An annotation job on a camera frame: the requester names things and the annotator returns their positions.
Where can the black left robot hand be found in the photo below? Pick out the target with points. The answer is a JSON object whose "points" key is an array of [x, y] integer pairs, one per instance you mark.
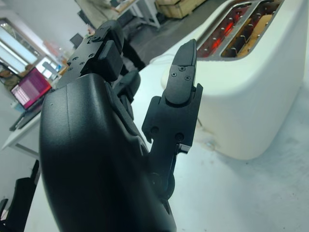
{"points": [[96, 157]]}

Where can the white frame workbench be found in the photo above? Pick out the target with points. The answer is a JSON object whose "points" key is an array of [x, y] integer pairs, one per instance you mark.
{"points": [[144, 14]]}

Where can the white two-slot toaster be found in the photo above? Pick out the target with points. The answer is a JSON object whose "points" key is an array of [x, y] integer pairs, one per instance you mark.
{"points": [[241, 96]]}

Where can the stacked tan shipping crates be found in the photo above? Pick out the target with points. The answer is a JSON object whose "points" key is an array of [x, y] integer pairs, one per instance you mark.
{"points": [[176, 8]]}

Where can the white desk with laptop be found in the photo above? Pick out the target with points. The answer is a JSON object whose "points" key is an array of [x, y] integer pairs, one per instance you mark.
{"points": [[17, 141]]}

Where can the laptop with pink screen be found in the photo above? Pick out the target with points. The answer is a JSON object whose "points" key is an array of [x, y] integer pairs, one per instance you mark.
{"points": [[31, 89]]}

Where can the black computer tower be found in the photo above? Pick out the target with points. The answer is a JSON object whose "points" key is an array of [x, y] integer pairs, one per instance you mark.
{"points": [[24, 193]]}

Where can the browned toast slice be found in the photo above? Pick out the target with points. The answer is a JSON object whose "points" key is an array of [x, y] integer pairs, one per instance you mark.
{"points": [[262, 24]]}

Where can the bright window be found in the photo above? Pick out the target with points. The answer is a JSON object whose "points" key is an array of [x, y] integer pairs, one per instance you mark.
{"points": [[17, 46]]}

